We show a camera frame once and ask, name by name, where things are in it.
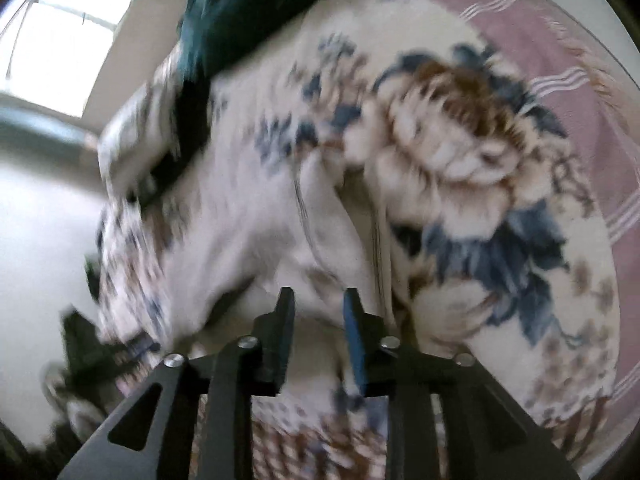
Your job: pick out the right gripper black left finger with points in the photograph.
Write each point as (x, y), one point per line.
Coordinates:
(275, 330)

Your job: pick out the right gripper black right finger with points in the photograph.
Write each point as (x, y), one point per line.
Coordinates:
(373, 366)

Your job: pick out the beige small garment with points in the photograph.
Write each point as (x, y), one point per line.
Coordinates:
(238, 232)

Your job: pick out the floral fleece blanket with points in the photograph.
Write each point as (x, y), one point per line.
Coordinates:
(463, 178)

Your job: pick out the white and black folded garment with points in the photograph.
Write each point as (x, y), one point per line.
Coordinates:
(150, 141)

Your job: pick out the pink striped bed sheet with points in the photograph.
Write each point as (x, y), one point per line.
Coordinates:
(581, 380)

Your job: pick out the window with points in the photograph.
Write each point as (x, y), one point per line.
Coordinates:
(53, 50)

